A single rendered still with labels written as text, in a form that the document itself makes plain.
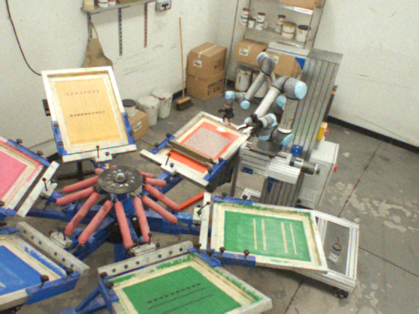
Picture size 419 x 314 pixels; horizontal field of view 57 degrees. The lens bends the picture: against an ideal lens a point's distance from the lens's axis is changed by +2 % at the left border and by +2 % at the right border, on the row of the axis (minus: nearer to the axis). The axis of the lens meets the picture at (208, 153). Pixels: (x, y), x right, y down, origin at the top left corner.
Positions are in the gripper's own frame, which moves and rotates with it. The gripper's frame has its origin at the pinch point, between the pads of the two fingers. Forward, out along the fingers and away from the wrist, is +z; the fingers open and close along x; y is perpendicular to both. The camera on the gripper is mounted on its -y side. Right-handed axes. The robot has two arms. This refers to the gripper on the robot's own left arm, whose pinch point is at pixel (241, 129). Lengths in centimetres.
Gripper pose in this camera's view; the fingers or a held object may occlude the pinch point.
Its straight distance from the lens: 258.2
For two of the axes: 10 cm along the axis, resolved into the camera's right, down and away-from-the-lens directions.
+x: -7.1, -3.5, 6.1
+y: -0.1, 8.7, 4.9
